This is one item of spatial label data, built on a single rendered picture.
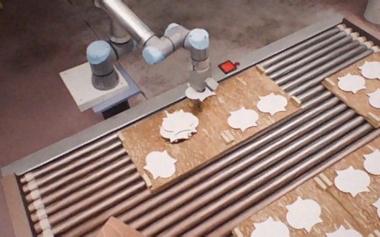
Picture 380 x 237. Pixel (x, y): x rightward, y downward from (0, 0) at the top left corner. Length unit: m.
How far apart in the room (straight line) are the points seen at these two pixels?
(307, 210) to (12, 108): 2.70
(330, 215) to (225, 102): 0.69
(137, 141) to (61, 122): 1.58
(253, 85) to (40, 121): 1.99
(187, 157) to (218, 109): 0.31
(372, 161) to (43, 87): 2.80
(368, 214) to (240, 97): 0.75
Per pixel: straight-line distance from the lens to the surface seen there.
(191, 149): 1.48
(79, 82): 1.91
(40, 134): 3.04
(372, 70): 1.96
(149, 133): 1.55
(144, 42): 1.31
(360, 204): 1.47
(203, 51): 1.32
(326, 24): 2.25
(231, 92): 1.69
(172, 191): 1.40
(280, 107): 1.64
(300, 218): 1.36
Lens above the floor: 2.17
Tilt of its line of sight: 51 degrees down
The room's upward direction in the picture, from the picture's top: 5 degrees counter-clockwise
